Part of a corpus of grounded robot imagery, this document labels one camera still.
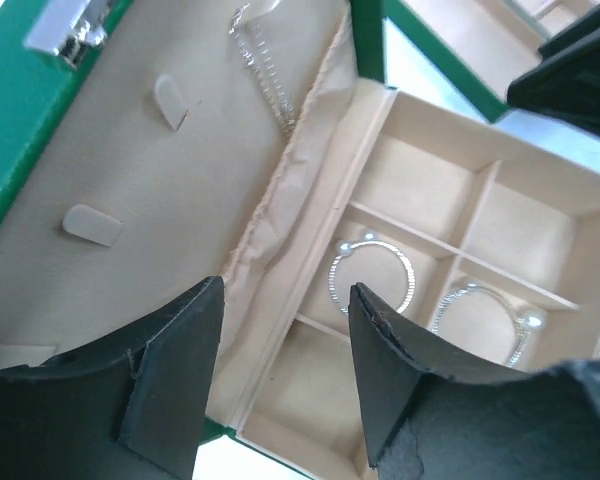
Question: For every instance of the green jewelry box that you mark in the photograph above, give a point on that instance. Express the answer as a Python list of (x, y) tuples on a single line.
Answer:
[(148, 145)]

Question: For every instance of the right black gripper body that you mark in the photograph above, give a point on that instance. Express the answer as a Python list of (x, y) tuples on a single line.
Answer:
[(565, 85)]

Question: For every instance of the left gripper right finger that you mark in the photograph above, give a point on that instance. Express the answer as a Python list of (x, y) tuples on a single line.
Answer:
[(431, 410)]

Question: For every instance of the silver pearl bangle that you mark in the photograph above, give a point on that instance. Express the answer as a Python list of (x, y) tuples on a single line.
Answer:
[(484, 322), (378, 263)]

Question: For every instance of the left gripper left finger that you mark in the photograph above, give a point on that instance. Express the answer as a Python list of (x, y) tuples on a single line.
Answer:
[(129, 405)]

